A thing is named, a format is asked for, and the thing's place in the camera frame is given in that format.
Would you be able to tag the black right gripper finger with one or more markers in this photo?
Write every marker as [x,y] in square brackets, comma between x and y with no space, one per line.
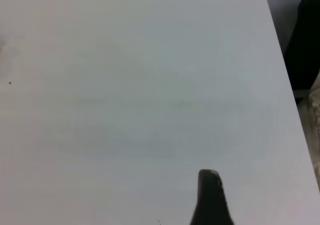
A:
[211,202]

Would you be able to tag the beige rough cloth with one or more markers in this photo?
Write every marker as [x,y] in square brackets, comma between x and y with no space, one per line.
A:
[316,115]

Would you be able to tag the black background object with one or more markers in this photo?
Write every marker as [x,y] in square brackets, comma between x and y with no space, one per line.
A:
[306,47]

